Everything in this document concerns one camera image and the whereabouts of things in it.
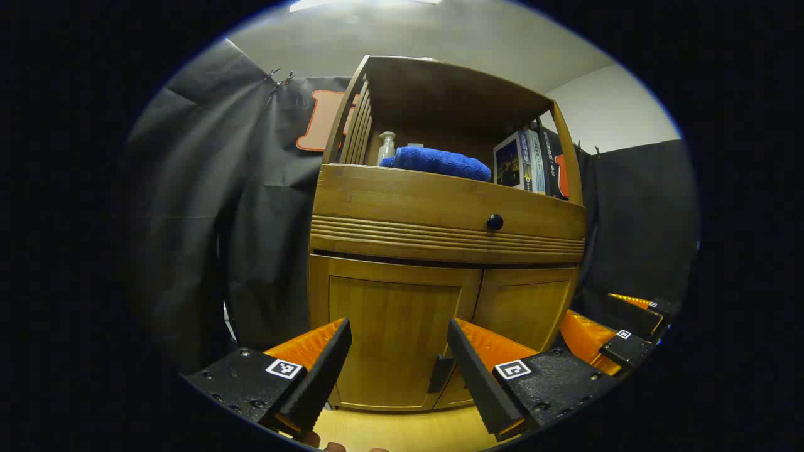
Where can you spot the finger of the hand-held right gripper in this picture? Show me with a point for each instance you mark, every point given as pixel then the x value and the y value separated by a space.
pixel 625 348
pixel 634 317

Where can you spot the black backdrop cloth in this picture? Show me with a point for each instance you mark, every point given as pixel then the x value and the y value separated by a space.
pixel 207 188

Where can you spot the wooden drawer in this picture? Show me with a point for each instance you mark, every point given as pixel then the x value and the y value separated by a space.
pixel 408 201

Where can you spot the wooden shoe cabinet door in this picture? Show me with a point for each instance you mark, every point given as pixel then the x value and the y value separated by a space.
pixel 521 307
pixel 389 314

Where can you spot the black round drawer knob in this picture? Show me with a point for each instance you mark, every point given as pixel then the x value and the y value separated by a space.
pixel 495 221

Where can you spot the blue towel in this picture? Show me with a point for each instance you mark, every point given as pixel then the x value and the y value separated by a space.
pixel 440 162

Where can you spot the wooden shoe cabinet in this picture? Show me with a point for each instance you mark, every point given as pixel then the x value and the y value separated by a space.
pixel 452 88

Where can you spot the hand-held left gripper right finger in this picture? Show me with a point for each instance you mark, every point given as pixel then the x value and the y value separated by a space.
pixel 480 383

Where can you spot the ceiling light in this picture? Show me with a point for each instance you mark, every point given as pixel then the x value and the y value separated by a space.
pixel 314 5

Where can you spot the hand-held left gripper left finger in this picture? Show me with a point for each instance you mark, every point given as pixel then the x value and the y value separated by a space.
pixel 323 376

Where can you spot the book with picture cover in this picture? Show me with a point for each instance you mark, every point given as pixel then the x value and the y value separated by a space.
pixel 507 164

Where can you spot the grey spine book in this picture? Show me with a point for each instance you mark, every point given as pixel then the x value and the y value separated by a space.
pixel 534 163

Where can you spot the clear pump bottle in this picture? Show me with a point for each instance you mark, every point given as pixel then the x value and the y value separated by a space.
pixel 386 149

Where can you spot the metal cloth clip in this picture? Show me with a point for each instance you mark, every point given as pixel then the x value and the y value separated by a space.
pixel 274 74
pixel 289 78

